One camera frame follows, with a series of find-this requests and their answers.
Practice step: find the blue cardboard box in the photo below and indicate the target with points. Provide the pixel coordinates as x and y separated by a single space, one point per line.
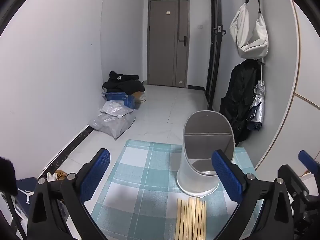
120 97

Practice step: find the silver folded umbrella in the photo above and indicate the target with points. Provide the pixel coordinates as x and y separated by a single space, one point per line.
258 105

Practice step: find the grey plastic parcel bag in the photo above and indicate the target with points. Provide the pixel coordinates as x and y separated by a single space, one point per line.
112 126

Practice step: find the black hanging jacket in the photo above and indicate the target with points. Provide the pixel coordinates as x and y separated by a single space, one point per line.
240 92

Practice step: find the pile of black clothes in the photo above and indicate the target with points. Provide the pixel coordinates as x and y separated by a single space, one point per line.
125 85

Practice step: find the white socks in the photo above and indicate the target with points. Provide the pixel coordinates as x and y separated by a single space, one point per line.
50 176

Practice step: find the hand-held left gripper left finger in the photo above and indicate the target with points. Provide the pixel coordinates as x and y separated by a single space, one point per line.
96 172

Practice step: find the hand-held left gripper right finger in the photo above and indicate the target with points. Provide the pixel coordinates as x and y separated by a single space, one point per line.
226 175

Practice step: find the brown cardboard box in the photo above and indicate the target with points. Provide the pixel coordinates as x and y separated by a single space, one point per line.
140 97

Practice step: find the navy shoe box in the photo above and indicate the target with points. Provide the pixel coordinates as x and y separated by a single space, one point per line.
25 192

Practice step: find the white shoulder bag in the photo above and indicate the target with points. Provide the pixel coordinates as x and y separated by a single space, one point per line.
250 30

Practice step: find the pile of wooden chopsticks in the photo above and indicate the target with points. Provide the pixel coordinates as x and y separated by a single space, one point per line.
190 220

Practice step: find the white plastic parcel bag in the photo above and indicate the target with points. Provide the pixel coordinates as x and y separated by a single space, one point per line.
115 107

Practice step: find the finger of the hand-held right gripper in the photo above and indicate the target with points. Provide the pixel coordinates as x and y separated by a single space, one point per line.
308 159
295 180

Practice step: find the brown shoe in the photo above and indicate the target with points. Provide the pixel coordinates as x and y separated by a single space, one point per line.
60 174

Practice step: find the grey entrance door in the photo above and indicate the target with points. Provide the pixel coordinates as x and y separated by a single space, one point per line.
162 42

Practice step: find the black metal door frame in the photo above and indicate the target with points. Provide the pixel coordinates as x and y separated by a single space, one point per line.
215 55

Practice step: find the white wardrobe with gold trim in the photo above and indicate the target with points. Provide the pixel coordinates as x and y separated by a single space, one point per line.
307 80

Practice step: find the blue plaid table mat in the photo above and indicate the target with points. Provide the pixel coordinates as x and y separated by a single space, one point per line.
140 170

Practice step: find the white utensil holder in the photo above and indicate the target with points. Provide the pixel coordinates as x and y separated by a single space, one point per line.
207 130

